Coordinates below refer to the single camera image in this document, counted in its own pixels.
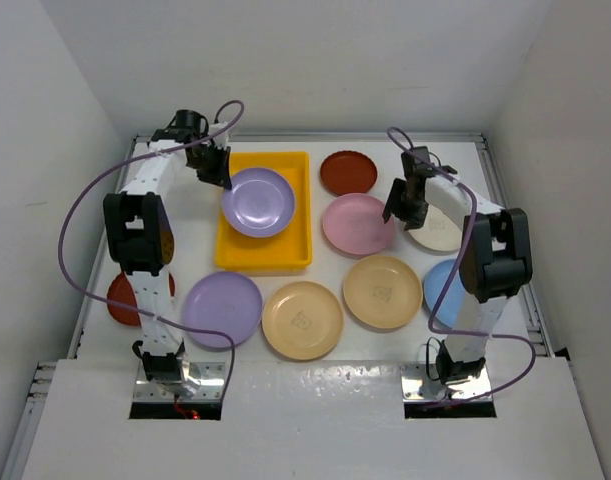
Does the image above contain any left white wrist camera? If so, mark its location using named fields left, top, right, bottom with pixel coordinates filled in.
left=208, top=122, right=230, bottom=150

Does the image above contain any metal base plate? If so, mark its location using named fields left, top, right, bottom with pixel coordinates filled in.
left=400, top=361, right=493, bottom=404
left=132, top=362, right=226, bottom=403

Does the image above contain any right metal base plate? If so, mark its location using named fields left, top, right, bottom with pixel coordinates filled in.
left=400, top=361, right=493, bottom=404

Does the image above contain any pink plate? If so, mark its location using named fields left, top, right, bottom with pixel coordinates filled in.
left=322, top=193, right=395, bottom=256

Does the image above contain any tan plate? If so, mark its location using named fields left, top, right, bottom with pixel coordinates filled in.
left=343, top=255, right=424, bottom=330
left=261, top=281, right=344, bottom=361

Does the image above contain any light blue plate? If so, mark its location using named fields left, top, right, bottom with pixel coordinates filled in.
left=422, top=258, right=469, bottom=330

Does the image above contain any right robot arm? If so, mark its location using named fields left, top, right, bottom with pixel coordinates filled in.
left=382, top=147, right=533, bottom=385

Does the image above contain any cream white plate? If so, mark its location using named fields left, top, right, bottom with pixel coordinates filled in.
left=408, top=205, right=462, bottom=253

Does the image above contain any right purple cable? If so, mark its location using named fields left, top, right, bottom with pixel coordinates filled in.
left=386, top=126, right=538, bottom=412

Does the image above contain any dark red plate left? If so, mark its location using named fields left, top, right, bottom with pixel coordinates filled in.
left=107, top=272, right=176, bottom=327

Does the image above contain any purple plate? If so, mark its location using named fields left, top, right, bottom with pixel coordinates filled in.
left=182, top=271, right=263, bottom=345
left=221, top=167, right=296, bottom=238

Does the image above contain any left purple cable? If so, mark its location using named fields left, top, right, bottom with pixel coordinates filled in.
left=58, top=99, right=246, bottom=401

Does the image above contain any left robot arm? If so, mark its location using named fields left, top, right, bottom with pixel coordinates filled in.
left=103, top=110, right=231, bottom=399

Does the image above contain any yellow plastic bin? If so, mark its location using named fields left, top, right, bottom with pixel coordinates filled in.
left=215, top=151, right=312, bottom=273

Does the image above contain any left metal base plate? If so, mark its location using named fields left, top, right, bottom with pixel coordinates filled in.
left=132, top=362, right=226, bottom=403

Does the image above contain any dark red plate top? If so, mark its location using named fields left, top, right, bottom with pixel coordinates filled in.
left=320, top=150, right=378, bottom=196

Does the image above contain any purple cable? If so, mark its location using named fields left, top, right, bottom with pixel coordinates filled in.
left=58, top=99, right=246, bottom=401
left=386, top=126, right=538, bottom=412

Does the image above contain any dark red plate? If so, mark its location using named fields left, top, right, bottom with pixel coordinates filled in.
left=107, top=272, right=176, bottom=327
left=320, top=150, right=378, bottom=196

